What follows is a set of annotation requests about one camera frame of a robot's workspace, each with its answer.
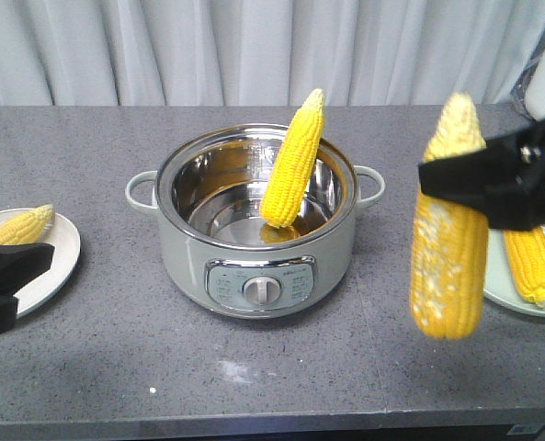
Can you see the bright yellow corn cob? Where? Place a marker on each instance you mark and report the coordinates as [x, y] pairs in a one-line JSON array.
[[296, 157]]

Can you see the green plate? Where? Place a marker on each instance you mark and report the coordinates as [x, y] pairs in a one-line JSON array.
[[499, 286]]

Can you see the grey curtain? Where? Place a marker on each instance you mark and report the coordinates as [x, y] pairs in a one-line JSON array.
[[263, 53]]

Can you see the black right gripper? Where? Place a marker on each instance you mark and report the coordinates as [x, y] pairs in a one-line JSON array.
[[510, 194]]

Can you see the white plate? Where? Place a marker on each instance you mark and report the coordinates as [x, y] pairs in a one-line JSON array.
[[64, 236]]

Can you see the pale yellow corn cob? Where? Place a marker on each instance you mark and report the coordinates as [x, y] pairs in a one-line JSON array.
[[28, 226]]

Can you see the speckled yellow corn cob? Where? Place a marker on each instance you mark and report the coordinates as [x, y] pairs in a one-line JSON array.
[[449, 248]]

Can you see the green electric cooking pot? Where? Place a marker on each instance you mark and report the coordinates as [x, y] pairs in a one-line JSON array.
[[217, 248]]

